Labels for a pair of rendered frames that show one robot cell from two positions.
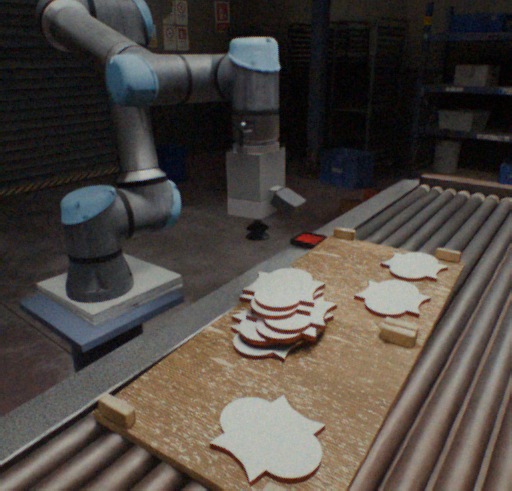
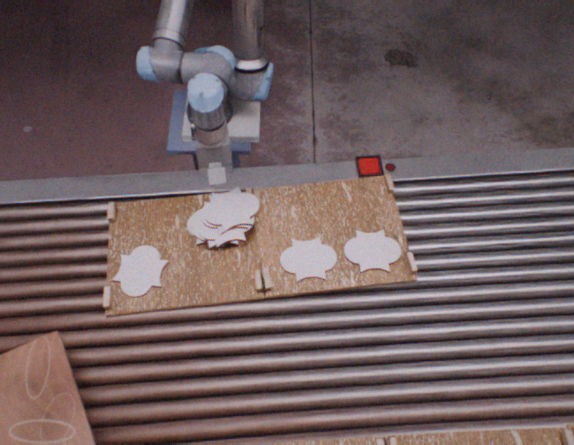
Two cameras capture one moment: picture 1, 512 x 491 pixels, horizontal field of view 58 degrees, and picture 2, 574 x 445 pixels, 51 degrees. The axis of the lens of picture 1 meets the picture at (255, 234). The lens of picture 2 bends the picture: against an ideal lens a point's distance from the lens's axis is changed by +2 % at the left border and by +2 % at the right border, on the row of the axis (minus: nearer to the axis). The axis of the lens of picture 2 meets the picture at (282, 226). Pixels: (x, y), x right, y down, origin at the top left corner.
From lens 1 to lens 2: 128 cm
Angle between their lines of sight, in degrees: 52
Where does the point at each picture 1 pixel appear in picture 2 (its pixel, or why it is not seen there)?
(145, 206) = (235, 85)
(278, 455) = (131, 281)
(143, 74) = (147, 71)
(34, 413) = (100, 184)
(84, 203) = not seen: hidden behind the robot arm
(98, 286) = not seen: hidden behind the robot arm
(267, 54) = (199, 102)
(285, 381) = (183, 254)
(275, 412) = (154, 264)
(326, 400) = (182, 278)
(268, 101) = (202, 124)
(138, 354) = (163, 184)
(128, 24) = not seen: outside the picture
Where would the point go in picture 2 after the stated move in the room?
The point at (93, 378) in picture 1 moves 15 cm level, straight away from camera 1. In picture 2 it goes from (134, 183) to (162, 148)
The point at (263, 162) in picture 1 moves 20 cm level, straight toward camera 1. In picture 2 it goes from (200, 151) to (127, 194)
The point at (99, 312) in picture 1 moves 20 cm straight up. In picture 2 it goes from (186, 136) to (177, 90)
